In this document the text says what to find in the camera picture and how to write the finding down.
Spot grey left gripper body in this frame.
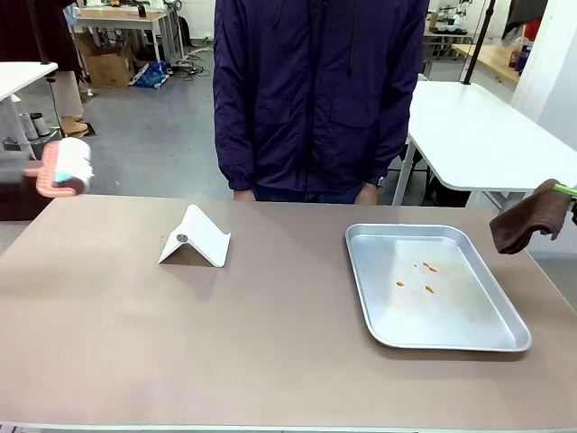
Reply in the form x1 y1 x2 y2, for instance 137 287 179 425
0 152 28 186

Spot brown cloth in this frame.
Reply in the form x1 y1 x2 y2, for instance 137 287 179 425
489 179 572 256

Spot pink white lint roller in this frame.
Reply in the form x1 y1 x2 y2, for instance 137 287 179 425
34 137 95 199

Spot person's right forearm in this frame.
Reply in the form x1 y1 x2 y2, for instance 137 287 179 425
213 89 257 193

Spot person's left forearm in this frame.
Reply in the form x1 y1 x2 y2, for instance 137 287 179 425
363 89 419 189

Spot black block beside table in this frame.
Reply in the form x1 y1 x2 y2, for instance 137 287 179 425
0 180 56 222

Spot small white table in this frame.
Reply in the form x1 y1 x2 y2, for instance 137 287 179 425
0 61 60 160

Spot person in dark coat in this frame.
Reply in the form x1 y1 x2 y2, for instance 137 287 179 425
0 0 90 137

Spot large white table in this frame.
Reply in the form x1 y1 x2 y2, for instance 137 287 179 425
390 79 577 209

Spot black stand pole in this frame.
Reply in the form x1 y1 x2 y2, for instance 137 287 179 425
30 0 54 67
460 0 498 87

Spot brown cardboard box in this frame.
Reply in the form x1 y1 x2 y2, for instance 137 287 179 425
74 35 136 89

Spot dark bottle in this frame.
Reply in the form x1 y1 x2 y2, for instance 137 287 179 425
511 38 534 74

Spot light wooden table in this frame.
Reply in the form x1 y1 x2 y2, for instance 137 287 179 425
450 42 522 87

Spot silver metal tray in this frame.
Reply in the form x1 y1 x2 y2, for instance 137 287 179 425
344 223 533 353

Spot blue plastic bag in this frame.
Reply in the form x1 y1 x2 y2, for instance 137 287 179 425
132 60 169 89

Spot hanging dark clothes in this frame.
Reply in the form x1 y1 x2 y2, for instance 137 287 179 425
500 0 552 41

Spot white folded roller stand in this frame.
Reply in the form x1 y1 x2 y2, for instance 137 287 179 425
156 203 232 268

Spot person in purple jacket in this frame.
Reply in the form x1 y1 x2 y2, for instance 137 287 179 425
212 0 429 205

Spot wooden table with white frame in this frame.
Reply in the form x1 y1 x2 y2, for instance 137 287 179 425
74 7 171 64

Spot white power strip with cables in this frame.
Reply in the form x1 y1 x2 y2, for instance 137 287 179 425
173 44 214 78

